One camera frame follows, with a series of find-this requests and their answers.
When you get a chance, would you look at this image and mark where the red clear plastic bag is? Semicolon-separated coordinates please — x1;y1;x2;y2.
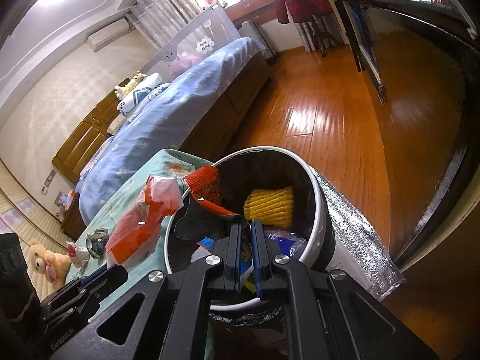
106;175;183;269

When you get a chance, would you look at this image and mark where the blue clear plastic bag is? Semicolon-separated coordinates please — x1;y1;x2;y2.
264;227;307;259

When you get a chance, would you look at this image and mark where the white red paper bag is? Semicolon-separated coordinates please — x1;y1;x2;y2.
67;241;90;268

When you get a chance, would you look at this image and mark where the blue white wrapper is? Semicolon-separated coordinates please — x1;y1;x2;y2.
85;228;109;259

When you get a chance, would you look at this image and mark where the yellow foam net sleeve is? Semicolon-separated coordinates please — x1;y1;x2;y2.
243;187;295;229

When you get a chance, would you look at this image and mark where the dark red snack wrapper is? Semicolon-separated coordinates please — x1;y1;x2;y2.
174;165;253;287

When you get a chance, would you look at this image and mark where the black trash bin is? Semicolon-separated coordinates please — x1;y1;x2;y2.
163;145;337;312

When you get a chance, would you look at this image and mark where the beige teddy bear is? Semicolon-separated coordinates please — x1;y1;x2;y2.
28;240;72;290

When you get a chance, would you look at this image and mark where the silver foil bag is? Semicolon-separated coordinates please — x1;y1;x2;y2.
312;169;405;302

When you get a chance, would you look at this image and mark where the teal floral tablecloth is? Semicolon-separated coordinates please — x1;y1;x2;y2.
67;149;211;314

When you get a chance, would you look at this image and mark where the wooden nightstand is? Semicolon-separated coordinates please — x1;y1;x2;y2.
60;194;86;241

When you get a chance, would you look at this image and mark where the blue floral bed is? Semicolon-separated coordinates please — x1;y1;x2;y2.
76;37;265;224

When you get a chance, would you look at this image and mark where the wooden headboard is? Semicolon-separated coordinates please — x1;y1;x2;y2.
51;89;120;184

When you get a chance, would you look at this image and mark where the beige pillow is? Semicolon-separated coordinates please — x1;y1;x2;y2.
107;114;126;136

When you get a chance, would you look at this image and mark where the folded blue white quilt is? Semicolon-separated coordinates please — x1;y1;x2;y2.
117;72;170;117

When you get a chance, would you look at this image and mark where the yellow plush dog toy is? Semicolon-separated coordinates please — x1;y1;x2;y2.
114;72;146;101

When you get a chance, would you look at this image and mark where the white air conditioner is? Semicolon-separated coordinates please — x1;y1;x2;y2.
86;18;130;52

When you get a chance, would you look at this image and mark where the grey curtain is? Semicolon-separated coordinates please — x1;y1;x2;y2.
125;0;203;50

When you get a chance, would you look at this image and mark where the wooden desk under window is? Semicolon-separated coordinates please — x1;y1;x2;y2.
225;0;276;29

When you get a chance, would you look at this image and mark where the black tv cabinet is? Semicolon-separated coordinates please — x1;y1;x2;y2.
334;0;479;265

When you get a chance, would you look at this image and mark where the grey bed guard rail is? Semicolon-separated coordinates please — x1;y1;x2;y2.
140;4;241;82

